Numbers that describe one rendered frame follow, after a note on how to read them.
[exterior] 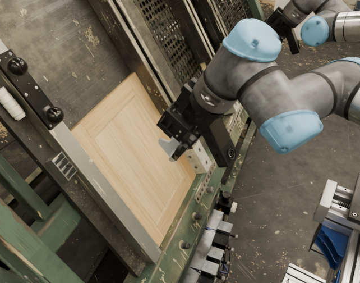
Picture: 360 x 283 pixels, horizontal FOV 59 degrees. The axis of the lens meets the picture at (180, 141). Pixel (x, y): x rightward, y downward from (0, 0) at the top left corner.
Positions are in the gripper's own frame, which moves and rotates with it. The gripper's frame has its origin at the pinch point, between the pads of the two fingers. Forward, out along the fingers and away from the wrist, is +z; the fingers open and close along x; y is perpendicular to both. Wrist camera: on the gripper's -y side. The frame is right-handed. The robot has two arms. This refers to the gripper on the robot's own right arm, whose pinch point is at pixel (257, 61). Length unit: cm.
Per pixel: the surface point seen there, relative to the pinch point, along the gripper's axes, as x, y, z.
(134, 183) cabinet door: 54, 20, 28
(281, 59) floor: -258, -111, 130
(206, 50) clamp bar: -20.5, 14.0, 21.7
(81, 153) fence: 60, 38, 16
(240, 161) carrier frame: -47, -62, 103
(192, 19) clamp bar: -23.5, 26.7, 14.3
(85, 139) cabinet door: 55, 39, 17
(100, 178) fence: 62, 31, 20
